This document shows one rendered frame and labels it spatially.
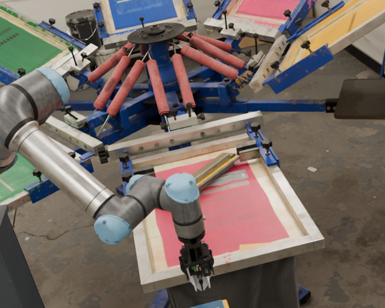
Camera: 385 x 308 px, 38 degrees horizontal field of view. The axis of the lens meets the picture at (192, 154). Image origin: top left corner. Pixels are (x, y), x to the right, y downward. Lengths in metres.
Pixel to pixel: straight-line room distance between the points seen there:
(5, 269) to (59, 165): 0.60
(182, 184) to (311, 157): 2.87
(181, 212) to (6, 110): 0.48
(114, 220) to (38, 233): 2.68
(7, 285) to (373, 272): 1.95
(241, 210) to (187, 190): 0.73
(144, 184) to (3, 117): 0.37
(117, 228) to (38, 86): 0.42
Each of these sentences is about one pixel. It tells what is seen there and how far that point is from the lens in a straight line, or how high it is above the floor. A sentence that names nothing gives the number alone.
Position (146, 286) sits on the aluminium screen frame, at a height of 0.98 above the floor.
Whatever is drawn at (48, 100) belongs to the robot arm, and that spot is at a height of 1.62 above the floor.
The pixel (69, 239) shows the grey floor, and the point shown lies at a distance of 3.81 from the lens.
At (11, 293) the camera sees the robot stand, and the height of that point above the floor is 0.97.
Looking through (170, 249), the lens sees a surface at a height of 0.95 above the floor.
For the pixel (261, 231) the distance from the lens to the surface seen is 1.93.
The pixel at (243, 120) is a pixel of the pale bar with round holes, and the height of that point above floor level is 1.04.
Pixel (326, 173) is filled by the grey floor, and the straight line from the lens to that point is 3.96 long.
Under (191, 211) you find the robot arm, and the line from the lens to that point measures 1.36.
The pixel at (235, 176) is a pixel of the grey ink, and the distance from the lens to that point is 2.22.
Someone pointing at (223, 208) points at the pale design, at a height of 0.95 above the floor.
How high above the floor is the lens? 2.14
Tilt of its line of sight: 29 degrees down
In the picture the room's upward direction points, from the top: 11 degrees counter-clockwise
